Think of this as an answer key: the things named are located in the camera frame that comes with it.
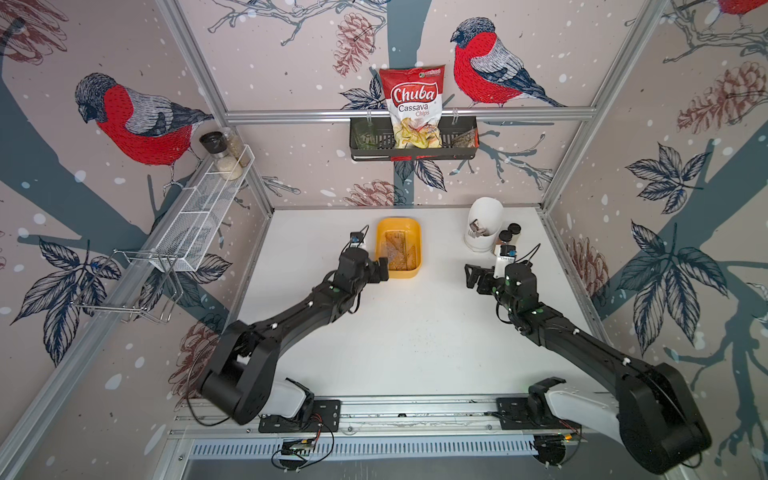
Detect pink triangle set square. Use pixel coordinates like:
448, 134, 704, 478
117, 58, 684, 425
392, 231, 418, 271

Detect white wire shelf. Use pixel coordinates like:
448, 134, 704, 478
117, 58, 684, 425
149, 146, 255, 272

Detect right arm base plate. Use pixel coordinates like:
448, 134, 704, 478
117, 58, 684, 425
490, 396, 581, 432

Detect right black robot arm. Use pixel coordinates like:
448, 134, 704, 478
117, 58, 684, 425
464, 261, 712, 475

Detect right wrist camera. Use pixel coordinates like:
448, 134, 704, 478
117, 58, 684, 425
494, 243, 517, 278

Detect red Chuba chips bag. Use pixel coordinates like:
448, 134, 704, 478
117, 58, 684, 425
379, 65, 445, 149

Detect yellow plastic storage box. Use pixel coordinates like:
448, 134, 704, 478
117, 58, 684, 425
375, 217, 422, 279

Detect brown spice jar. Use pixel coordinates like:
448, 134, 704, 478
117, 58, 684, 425
495, 230, 514, 245

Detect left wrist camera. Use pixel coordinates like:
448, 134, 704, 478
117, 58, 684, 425
348, 225, 370, 250

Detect glass spice jar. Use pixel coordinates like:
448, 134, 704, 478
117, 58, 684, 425
221, 127, 249, 167

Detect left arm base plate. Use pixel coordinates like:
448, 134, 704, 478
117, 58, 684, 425
258, 398, 342, 433

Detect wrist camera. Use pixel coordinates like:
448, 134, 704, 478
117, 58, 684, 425
348, 225, 370, 250
494, 243, 517, 278

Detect black lid grinder jar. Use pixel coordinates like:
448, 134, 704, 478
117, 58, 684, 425
199, 131, 230, 160

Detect wire cup hanger rack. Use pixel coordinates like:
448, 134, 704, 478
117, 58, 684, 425
69, 249, 184, 324

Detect black hanging basket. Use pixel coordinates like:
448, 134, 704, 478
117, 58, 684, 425
349, 117, 479, 161

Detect white utensil holder cup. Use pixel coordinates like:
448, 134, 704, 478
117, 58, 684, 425
464, 197, 504, 253

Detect metal clips in cup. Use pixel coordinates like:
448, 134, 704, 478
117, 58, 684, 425
468, 219, 489, 238

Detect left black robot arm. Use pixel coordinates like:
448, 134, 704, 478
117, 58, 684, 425
194, 247, 389, 425

